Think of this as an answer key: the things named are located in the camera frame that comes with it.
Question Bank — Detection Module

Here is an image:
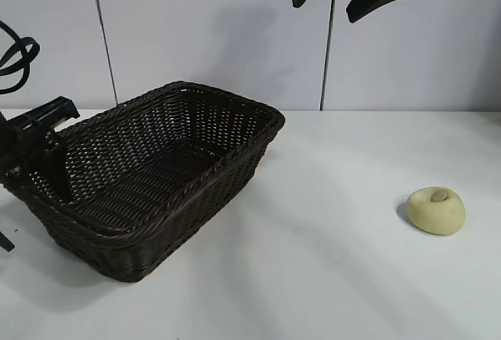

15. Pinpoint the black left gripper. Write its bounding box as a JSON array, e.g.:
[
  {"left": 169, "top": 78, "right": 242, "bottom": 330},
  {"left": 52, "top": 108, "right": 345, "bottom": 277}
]
[{"left": 0, "top": 96, "right": 81, "bottom": 203}]

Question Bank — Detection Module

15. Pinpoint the dark brown wicker basket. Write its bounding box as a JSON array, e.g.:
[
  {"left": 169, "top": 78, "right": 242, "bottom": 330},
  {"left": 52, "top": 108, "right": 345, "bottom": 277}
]
[{"left": 2, "top": 80, "right": 287, "bottom": 284}]

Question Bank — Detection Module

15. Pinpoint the pale yellow egg yolk pastry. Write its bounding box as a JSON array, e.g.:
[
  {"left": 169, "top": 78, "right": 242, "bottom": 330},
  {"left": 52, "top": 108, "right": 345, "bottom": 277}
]
[{"left": 405, "top": 186, "right": 467, "bottom": 235}]

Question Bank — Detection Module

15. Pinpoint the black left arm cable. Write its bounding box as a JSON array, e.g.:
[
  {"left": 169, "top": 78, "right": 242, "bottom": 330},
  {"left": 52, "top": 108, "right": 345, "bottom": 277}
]
[{"left": 0, "top": 20, "right": 41, "bottom": 94}]

